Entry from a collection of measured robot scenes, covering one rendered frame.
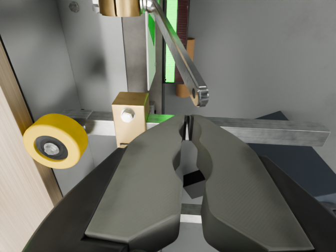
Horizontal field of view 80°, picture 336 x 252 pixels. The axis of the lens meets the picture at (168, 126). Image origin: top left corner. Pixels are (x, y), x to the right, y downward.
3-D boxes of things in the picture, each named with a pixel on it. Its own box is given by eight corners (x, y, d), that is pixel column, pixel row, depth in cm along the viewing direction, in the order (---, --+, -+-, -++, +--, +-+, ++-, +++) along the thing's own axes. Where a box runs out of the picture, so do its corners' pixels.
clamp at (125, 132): (152, 92, 34) (148, 106, 29) (153, 154, 41) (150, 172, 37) (115, 90, 34) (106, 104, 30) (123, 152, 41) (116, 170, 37)
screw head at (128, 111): (134, 108, 30) (133, 112, 29) (135, 120, 31) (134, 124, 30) (120, 107, 30) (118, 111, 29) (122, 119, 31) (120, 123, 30)
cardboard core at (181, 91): (195, 40, 97) (190, 97, 113) (194, 37, 103) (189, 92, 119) (178, 39, 97) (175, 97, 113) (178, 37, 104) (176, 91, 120)
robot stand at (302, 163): (280, 110, 123) (349, 189, 72) (285, 141, 134) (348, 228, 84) (239, 123, 129) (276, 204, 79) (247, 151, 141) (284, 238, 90)
